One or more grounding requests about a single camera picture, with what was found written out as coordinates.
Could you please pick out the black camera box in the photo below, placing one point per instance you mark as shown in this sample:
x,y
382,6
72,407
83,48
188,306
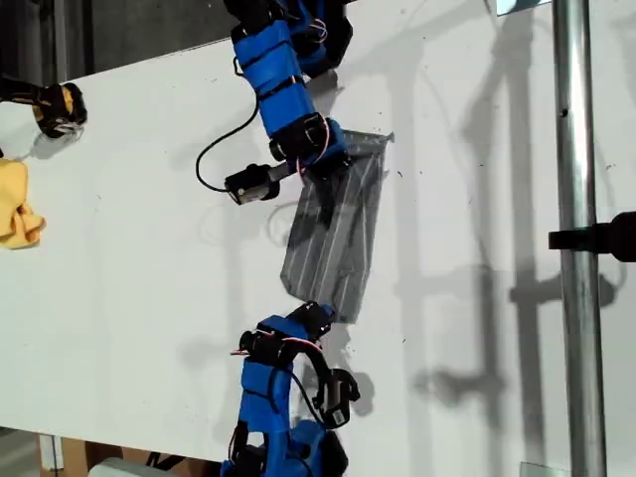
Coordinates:
x,y
335,400
248,186

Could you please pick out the steel post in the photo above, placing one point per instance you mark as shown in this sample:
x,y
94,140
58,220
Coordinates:
x,y
576,149

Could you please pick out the yellow cloth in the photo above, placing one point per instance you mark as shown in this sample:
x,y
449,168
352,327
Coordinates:
x,y
15,199

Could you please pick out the black yellow power tool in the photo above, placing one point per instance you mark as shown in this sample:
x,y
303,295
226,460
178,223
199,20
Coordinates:
x,y
54,107

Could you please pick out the short black camera stalk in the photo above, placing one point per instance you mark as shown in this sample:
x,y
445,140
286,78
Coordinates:
x,y
320,365
280,171

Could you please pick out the grey striped towel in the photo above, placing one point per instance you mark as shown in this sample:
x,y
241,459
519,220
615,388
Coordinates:
x,y
348,223

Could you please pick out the black clamp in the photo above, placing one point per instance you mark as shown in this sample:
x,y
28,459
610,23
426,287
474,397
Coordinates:
x,y
611,238

